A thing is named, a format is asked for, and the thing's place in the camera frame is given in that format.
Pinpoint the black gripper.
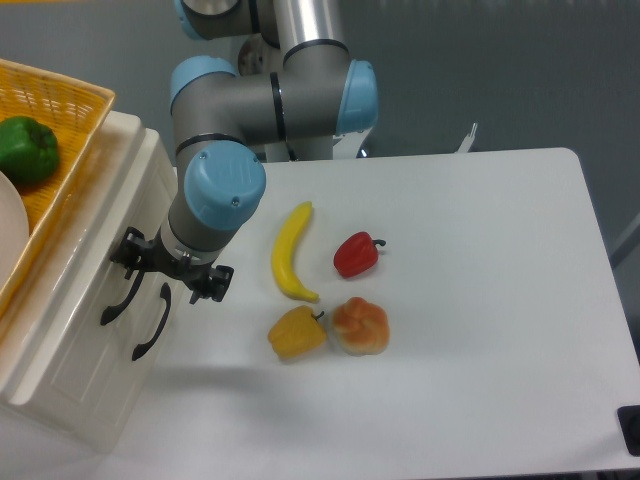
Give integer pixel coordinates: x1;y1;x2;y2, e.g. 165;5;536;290
109;227;234;305

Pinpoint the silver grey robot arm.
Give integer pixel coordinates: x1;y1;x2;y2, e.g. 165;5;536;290
111;1;379;301

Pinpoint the white drawer cabinet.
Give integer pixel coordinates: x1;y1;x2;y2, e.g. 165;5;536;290
1;112;183;452

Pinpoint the yellow banana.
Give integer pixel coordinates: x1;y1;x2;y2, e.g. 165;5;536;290
271;201;319;303

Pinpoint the yellow bell pepper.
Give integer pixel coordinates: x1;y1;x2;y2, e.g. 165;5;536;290
267;306;327;360

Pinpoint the white plate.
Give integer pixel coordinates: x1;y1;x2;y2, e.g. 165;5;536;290
0;174;29;287

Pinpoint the red bell pepper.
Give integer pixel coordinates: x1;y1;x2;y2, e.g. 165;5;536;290
333;231;386;278

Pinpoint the green bell pepper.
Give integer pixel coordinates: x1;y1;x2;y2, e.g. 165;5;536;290
1;116;60;185

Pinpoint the yellow wicker basket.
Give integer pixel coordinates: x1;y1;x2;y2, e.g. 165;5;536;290
1;59;115;311

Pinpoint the orange bread roll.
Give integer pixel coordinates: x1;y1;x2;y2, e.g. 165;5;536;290
331;297;390;356

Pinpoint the black corner device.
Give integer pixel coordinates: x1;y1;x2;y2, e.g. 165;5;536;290
617;405;640;457

